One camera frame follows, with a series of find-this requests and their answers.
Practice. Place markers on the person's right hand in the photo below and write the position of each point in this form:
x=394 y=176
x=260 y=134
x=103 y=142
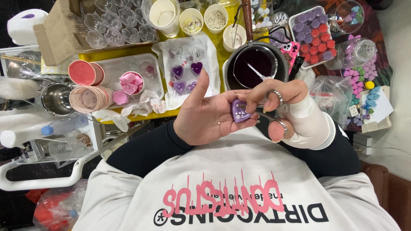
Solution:
x=287 y=91

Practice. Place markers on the person's left hand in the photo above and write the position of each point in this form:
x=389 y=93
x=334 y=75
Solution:
x=202 y=118

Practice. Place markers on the silver scissors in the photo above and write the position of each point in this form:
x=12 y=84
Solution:
x=273 y=118

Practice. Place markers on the purple heart candle with pearls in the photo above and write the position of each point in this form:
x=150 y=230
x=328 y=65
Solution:
x=240 y=113

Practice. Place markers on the clear syringe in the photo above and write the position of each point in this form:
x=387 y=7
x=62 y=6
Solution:
x=258 y=73

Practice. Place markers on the pink phone case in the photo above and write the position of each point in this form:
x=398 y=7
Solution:
x=291 y=53

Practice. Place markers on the glass beaker of purple wax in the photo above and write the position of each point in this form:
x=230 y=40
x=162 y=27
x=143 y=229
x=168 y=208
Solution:
x=253 y=69

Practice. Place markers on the clear plastic bags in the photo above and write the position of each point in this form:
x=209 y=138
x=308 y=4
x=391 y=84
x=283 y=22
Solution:
x=330 y=96

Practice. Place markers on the crumpled stained tissue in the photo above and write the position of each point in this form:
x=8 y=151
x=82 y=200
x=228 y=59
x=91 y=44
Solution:
x=149 y=104

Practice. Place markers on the group of purple red candles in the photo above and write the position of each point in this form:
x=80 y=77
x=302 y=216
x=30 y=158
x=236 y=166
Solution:
x=313 y=35

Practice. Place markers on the white tray of candles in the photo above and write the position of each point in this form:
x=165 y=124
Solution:
x=290 y=29

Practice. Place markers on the clear heart mould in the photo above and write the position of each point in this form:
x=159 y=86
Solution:
x=187 y=57
x=176 y=52
x=198 y=53

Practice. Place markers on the white paper towel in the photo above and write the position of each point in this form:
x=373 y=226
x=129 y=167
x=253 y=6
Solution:
x=210 y=54

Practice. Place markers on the heap of coloured wax hearts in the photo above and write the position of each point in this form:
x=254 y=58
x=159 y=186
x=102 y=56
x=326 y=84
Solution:
x=356 y=81

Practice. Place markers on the small clear cup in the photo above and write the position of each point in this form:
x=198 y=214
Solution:
x=280 y=19

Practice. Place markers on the clear mould with pink wax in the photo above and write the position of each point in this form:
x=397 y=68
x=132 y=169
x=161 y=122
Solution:
x=147 y=69

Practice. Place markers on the clear plastic jar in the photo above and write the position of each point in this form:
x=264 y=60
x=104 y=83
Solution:
x=351 y=53

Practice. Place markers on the white paper cup with stick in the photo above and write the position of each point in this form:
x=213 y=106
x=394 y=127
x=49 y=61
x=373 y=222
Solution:
x=233 y=38

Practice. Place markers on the cup of pink wax pieces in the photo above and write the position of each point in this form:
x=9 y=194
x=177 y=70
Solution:
x=131 y=82

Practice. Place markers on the clear box of white beads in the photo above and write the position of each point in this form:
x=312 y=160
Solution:
x=261 y=14

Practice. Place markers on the white printed sweatshirt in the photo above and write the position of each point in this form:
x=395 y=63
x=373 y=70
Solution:
x=237 y=192

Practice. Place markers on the yellow capped bottle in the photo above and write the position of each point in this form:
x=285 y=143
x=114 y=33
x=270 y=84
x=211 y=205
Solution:
x=369 y=85

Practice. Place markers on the pink flower candle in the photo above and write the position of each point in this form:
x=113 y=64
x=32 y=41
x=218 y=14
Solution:
x=120 y=97

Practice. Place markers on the white power strip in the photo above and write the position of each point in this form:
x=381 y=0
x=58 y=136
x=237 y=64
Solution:
x=362 y=142

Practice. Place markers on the clear plastic glove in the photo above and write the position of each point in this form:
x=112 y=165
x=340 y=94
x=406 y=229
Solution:
x=110 y=119

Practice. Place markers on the light wooden box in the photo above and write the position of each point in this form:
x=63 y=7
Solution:
x=375 y=125

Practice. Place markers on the paper cup with mixed bits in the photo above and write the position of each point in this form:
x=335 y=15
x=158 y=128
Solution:
x=191 y=24

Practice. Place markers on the white paper card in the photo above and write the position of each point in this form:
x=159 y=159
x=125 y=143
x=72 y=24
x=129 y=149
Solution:
x=383 y=107

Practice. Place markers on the clear cup of coloured hearts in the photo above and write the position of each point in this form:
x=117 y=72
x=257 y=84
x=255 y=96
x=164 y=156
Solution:
x=350 y=16

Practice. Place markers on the white plastic tray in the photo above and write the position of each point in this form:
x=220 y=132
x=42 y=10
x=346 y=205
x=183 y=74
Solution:
x=118 y=65

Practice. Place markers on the paper cup with beige grains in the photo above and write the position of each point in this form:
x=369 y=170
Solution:
x=215 y=20

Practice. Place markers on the dark patterned cloth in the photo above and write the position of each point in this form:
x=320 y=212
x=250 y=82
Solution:
x=375 y=35

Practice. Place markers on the stack of paper cups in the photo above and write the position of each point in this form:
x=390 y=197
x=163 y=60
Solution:
x=90 y=99

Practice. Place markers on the group of clear flower moulds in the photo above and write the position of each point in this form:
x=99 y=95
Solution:
x=118 y=25

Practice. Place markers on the paper cup of pink wax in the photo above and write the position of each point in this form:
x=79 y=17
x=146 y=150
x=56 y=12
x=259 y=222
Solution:
x=82 y=72

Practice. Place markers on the plastic water bottle blue cap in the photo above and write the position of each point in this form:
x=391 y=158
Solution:
x=64 y=126

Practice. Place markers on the steel pot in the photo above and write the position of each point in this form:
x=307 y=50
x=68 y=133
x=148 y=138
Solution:
x=57 y=99

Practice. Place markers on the brown furniture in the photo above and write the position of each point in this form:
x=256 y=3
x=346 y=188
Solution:
x=391 y=199

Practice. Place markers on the cardboard box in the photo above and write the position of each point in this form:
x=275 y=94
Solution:
x=57 y=29

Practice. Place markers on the white trolley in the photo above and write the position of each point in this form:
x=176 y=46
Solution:
x=41 y=183

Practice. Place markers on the plastic bag with red contents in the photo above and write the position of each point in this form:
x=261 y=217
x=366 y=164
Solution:
x=54 y=208

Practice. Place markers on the wooden sticks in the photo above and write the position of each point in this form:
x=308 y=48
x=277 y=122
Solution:
x=19 y=59

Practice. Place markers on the white appliance with purple button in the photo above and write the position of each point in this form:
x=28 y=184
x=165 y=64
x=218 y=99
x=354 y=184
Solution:
x=25 y=27

